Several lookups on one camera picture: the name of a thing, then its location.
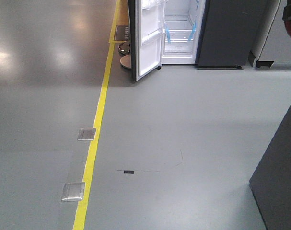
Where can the white fridge door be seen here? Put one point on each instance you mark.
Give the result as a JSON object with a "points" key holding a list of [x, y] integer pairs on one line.
{"points": [[146, 21]]}

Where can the grey fridge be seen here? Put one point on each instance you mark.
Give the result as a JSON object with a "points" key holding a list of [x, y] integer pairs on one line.
{"points": [[210, 33]]}

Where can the grey floor sign mat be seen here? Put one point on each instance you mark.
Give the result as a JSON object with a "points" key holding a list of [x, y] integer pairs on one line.
{"points": [[122, 33]]}

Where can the matte silver sign stand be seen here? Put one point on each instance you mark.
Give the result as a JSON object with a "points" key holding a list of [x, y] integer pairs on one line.
{"points": [[125, 61]]}

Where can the grey kitchen island side panel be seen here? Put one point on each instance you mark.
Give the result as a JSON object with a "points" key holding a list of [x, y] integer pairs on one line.
{"points": [[271, 180]]}

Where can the upper metal floor plate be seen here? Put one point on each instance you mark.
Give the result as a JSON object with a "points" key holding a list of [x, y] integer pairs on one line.
{"points": [[86, 134]]}

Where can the metal floor plate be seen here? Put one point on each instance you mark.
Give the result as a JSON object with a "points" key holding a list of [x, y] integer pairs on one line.
{"points": [[86, 134], [73, 192]]}

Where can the lower metal floor plate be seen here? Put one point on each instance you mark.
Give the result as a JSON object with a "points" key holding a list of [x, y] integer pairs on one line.
{"points": [[73, 192]]}

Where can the chrome stanchion post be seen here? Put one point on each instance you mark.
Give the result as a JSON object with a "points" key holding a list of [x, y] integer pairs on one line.
{"points": [[124, 48]]}

